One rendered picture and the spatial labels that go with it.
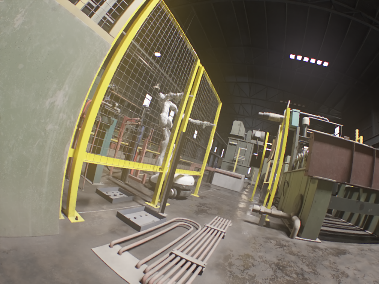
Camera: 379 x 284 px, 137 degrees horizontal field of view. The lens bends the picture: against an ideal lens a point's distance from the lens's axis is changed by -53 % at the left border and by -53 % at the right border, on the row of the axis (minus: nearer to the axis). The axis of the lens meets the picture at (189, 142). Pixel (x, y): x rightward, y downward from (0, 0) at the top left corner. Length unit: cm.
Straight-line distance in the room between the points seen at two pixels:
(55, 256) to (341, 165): 269
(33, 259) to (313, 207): 229
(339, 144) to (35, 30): 279
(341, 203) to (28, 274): 264
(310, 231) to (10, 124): 251
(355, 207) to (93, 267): 259
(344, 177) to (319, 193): 51
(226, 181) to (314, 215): 384
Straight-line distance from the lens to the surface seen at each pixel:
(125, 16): 102
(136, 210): 146
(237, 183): 535
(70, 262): 82
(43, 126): 74
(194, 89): 200
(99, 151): 189
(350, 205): 243
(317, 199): 206
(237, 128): 647
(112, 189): 184
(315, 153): 219
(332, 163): 229
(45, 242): 91
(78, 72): 78
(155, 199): 174
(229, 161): 619
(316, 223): 213
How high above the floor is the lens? 58
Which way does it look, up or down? 6 degrees up
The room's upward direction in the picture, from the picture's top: 16 degrees clockwise
